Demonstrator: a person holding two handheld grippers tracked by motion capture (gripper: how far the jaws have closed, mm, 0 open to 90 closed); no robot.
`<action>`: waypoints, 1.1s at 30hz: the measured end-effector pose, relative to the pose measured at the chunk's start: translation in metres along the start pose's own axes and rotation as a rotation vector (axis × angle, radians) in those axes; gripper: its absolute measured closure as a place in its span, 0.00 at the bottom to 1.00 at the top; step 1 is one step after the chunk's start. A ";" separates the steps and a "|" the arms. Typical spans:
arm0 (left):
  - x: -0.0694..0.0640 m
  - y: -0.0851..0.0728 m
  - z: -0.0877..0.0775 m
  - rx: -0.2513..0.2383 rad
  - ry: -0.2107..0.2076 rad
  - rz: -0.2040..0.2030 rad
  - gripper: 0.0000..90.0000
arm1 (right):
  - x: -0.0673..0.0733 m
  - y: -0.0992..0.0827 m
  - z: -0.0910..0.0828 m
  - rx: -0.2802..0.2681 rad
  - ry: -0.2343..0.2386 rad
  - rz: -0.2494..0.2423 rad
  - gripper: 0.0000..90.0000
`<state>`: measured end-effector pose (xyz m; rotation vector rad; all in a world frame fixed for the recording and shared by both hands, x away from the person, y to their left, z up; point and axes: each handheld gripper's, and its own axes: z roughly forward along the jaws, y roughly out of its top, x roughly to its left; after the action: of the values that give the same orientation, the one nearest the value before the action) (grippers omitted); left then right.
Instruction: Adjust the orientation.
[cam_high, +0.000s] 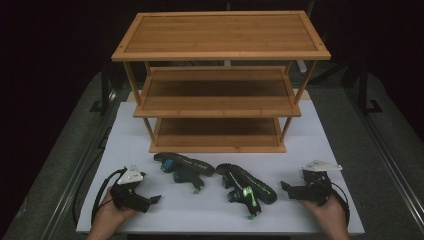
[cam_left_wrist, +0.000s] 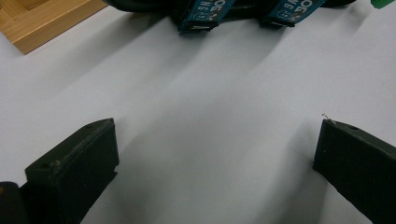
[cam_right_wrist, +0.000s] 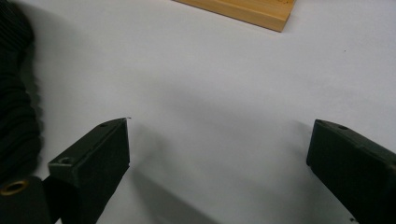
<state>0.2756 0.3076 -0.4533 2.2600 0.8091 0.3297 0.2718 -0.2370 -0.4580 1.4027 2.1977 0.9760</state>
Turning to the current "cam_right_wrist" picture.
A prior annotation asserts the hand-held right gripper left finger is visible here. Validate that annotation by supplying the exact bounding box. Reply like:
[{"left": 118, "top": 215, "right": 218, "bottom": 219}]
[{"left": 48, "top": 117, "right": 131, "bottom": 224}]

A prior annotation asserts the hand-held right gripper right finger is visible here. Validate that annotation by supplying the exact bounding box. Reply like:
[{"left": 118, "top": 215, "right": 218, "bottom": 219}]
[{"left": 305, "top": 119, "right": 396, "bottom": 224}]

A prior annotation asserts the wooden three-tier shoe rack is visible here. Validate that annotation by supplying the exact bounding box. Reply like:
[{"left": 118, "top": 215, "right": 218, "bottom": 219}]
[{"left": 172, "top": 0, "right": 297, "bottom": 33}]

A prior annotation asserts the white table mat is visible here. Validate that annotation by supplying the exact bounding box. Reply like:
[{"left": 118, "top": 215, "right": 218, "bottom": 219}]
[{"left": 0, "top": 0, "right": 396, "bottom": 224}]

